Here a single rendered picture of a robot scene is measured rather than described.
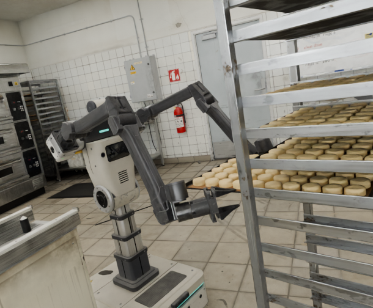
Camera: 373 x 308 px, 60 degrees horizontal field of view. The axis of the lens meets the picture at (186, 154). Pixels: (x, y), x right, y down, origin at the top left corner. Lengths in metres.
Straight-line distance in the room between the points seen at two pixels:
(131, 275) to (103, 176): 0.59
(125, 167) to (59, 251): 0.62
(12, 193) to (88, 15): 3.20
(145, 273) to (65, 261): 0.74
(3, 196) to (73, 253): 3.90
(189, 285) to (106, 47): 4.84
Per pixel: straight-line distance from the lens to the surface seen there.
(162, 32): 5.56
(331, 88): 0.84
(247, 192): 0.97
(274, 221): 1.01
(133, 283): 1.95
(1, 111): 5.29
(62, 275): 1.36
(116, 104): 1.22
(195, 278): 1.96
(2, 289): 1.23
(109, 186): 1.72
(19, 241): 1.24
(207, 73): 5.30
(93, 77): 6.28
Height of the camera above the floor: 1.31
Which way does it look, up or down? 12 degrees down
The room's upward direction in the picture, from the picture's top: 10 degrees counter-clockwise
